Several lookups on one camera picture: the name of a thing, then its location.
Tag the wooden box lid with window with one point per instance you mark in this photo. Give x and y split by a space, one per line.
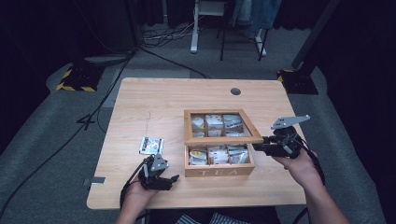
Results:
224 140

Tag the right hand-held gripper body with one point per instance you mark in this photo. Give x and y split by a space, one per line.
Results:
288 143

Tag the grey tape strip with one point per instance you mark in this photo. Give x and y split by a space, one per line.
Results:
94 180

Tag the single white red tea sachet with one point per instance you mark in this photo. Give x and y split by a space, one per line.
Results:
151 145

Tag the person's left hand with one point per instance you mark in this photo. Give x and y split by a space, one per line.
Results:
137 196

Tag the slanted black stand pole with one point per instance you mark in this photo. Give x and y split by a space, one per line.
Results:
314 31

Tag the wooden compartment box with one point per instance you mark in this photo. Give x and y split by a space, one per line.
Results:
218 171

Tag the hanging blue jeans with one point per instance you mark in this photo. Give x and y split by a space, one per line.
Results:
260 15

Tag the black metal stool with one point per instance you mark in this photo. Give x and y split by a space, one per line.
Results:
222 43

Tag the black yellow striped stand base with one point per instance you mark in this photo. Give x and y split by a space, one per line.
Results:
299 82
79 79

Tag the person's striped clothing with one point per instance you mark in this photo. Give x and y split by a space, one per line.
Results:
224 219

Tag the person's right hand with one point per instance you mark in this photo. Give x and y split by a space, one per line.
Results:
300 169

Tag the group of tea bag packets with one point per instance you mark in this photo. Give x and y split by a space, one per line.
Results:
218 154

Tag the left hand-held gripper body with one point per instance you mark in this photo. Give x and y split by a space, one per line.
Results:
152 174

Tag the grey flat stand foot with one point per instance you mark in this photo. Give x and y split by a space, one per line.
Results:
107 59

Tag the white desk leg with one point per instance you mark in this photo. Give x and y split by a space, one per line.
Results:
195 28

